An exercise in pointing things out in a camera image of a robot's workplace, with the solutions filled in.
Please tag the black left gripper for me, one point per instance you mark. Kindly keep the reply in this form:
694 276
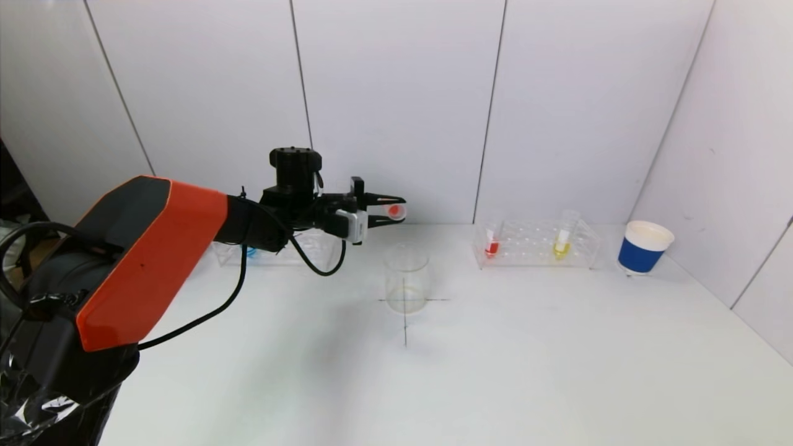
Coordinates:
358 199

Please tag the orange pigment test tube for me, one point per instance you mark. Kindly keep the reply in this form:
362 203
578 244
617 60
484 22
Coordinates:
394 212

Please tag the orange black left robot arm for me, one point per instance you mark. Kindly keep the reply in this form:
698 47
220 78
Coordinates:
155 248

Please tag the plastic wrapped black robot shoulder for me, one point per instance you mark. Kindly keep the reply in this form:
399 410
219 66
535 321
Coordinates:
56 384

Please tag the clear glass beaker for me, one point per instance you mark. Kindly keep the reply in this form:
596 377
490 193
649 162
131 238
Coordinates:
396 272

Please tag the red pigment test tube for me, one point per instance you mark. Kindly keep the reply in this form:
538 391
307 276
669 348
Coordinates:
492 249

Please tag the clear acrylic test tube rack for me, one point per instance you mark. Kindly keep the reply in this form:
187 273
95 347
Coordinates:
526 249
266 259

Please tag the yellow pigment test tube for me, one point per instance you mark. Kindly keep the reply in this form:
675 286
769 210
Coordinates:
560 249

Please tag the white paper cup blue sleeve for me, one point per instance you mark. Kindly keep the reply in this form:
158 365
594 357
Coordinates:
639 256

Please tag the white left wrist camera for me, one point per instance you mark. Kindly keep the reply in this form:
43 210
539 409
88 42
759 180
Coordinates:
356 226

